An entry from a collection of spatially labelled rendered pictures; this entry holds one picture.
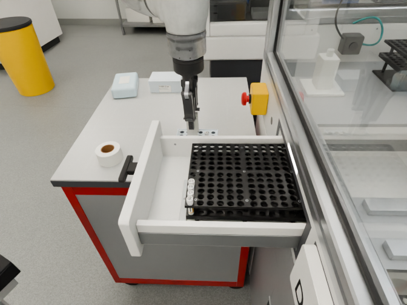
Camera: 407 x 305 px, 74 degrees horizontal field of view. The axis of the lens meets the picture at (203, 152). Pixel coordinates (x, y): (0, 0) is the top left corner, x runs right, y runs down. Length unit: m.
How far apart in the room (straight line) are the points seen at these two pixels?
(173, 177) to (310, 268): 0.35
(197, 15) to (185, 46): 0.07
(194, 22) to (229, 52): 0.66
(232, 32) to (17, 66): 2.29
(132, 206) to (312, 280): 0.29
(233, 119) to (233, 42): 0.43
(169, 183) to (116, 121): 0.44
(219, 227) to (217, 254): 0.58
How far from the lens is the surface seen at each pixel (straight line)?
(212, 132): 0.82
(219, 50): 1.26
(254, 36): 1.25
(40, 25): 4.38
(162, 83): 1.10
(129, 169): 0.55
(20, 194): 2.08
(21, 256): 1.76
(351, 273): 0.35
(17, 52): 3.05
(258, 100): 0.79
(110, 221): 0.95
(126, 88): 1.10
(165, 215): 0.56
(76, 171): 0.83
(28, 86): 3.19
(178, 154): 0.67
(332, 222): 0.38
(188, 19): 0.61
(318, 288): 0.40
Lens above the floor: 1.28
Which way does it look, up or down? 41 degrees down
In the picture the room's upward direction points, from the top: 2 degrees counter-clockwise
